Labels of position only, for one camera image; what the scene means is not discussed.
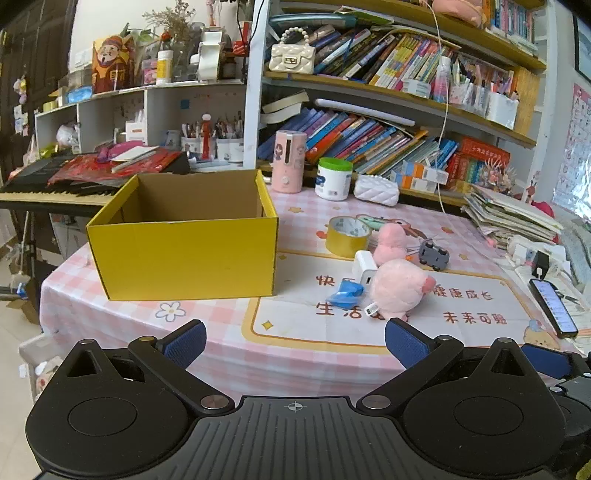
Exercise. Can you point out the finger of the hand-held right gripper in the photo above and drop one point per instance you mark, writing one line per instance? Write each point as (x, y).
(549, 361)

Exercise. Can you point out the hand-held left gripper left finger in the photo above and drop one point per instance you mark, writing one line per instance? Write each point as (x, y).
(184, 345)

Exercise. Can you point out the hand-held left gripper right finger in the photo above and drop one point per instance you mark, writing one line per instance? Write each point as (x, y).
(407, 345)

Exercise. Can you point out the yellow cardboard box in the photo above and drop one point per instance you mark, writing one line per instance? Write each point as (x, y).
(184, 258)

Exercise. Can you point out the grey toy truck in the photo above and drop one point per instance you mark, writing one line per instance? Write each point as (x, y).
(434, 256)

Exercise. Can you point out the yellow tape roll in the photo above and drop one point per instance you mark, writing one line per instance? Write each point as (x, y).
(339, 247)

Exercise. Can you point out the small white plug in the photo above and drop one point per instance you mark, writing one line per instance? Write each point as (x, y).
(371, 309)

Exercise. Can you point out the black smartphone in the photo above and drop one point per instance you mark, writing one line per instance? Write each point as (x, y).
(554, 309)

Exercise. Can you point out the large pink plush toy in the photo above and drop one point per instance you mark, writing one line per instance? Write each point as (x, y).
(397, 286)

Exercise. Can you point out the blue crumpled packet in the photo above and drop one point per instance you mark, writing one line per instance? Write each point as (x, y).
(346, 293)

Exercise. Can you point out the white power adapter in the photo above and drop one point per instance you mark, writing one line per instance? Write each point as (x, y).
(362, 270)

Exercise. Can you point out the black plug adapter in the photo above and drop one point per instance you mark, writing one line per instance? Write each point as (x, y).
(540, 266)

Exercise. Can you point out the small pink plush toy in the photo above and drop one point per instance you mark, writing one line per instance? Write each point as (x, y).
(388, 240)

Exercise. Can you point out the white power strip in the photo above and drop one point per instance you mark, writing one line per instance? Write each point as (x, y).
(521, 251)

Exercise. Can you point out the grey mesh pouch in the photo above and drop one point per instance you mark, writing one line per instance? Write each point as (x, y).
(577, 249)

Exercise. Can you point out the white plastic storage bin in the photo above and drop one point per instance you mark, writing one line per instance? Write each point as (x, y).
(37, 364)

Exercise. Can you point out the stack of papers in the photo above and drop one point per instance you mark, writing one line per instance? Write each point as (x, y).
(508, 212)

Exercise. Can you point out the white quilted bag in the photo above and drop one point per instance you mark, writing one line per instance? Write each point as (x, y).
(376, 190)

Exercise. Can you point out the orange blue white carton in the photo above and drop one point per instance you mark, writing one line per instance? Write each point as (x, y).
(427, 171)
(411, 182)

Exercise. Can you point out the white jar green lid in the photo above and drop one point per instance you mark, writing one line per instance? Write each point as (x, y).
(332, 182)

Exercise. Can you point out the keyboard stand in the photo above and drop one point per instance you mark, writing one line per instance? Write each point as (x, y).
(28, 240)

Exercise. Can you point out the colourful hair ornament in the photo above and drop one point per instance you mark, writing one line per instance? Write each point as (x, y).
(498, 177)

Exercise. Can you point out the white envelope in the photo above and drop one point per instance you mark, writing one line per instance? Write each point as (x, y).
(134, 153)

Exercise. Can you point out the red printed packets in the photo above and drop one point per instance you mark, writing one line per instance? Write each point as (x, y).
(92, 168)

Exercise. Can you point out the red boxed book set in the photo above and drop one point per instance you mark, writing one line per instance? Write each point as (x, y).
(480, 159)

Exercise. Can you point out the white pen holder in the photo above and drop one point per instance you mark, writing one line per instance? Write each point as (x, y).
(229, 148)
(190, 144)

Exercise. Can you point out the red tall pen toy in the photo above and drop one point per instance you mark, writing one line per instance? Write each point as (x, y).
(207, 138)

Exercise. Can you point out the pink humidifier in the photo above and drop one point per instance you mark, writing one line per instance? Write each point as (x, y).
(288, 161)

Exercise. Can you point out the row of blue colourful books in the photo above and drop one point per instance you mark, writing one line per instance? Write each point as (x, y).
(360, 138)

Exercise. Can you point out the white red tissue box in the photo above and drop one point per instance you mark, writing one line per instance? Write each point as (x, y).
(134, 134)

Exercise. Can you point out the black electronic keyboard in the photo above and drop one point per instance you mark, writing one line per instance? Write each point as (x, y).
(27, 188)

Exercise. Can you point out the white rolled paper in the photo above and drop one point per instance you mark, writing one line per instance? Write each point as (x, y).
(364, 110)

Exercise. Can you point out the white shelf unit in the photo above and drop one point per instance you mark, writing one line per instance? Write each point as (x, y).
(157, 99)

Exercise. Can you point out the white desk pen organizer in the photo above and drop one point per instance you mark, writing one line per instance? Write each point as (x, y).
(501, 110)

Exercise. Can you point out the pile of beige books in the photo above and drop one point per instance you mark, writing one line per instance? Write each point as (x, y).
(281, 108)

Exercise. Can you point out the wooden bookshelf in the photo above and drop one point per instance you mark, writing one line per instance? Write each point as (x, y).
(369, 90)

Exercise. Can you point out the clear sanitiser bottle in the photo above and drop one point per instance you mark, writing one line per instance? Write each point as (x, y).
(442, 81)

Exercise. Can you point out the row of thin colourful booklets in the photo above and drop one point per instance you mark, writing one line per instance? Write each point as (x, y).
(392, 60)

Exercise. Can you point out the fortune god figure box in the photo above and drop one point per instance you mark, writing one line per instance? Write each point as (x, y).
(111, 64)

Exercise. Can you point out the dark wooden door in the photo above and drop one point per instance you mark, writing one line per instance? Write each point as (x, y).
(27, 69)

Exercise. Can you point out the dried flower bunch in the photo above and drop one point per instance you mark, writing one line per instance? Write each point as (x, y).
(173, 21)

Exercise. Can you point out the pink plush on shelf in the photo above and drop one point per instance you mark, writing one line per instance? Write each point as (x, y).
(457, 7)

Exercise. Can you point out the row of small paperbacks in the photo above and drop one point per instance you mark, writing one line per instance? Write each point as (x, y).
(512, 18)

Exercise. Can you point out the alphabet wall poster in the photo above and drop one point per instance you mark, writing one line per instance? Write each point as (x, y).
(575, 147)

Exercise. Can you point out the framed wall picture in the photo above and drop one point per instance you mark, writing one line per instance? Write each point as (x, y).
(582, 41)

